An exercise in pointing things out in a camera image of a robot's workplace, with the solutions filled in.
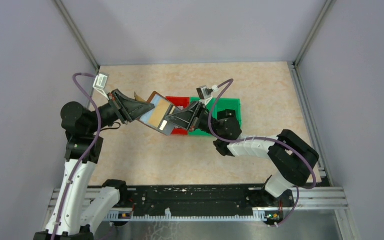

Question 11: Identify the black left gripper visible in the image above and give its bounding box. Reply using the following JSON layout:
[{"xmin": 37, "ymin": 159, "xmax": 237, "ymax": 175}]
[{"xmin": 87, "ymin": 88, "xmax": 155, "ymax": 134}]

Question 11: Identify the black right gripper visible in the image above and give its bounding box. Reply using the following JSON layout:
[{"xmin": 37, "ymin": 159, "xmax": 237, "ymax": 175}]
[{"xmin": 164, "ymin": 100, "xmax": 222, "ymax": 139}]

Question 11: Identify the brown leather card holder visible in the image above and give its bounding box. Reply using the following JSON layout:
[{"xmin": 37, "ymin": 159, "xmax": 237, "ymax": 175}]
[{"xmin": 137, "ymin": 91, "xmax": 180, "ymax": 136}]

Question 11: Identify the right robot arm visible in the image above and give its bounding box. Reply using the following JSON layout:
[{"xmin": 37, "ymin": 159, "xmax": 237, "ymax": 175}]
[{"xmin": 164, "ymin": 101, "xmax": 320, "ymax": 206}]

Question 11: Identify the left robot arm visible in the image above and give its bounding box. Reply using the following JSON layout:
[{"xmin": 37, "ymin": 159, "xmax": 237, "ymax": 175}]
[{"xmin": 34, "ymin": 89, "xmax": 155, "ymax": 240}]

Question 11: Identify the green bin with gold cards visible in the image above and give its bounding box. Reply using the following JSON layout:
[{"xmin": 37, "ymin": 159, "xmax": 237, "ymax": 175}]
[{"xmin": 187, "ymin": 97, "xmax": 215, "ymax": 137}]

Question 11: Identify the green bin with black cards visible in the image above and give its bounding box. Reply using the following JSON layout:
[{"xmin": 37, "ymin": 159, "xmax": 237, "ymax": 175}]
[{"xmin": 213, "ymin": 98, "xmax": 243, "ymax": 126}]

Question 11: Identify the black VIP card stack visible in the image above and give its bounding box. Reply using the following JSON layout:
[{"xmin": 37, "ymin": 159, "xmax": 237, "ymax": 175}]
[{"xmin": 217, "ymin": 109, "xmax": 237, "ymax": 120}]

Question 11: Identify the red plastic bin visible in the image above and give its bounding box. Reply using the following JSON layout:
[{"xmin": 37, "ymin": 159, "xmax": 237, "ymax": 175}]
[{"xmin": 166, "ymin": 96, "xmax": 191, "ymax": 136}]

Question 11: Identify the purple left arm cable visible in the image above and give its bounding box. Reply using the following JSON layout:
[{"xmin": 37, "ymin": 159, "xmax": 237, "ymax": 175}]
[{"xmin": 50, "ymin": 73, "xmax": 103, "ymax": 240}]

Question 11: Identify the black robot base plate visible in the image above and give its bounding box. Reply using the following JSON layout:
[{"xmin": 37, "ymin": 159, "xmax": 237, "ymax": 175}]
[{"xmin": 116, "ymin": 183, "xmax": 295, "ymax": 217}]

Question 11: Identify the aluminium frame rail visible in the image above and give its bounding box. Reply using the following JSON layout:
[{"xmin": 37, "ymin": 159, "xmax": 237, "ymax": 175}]
[{"xmin": 47, "ymin": 187, "xmax": 350, "ymax": 223}]

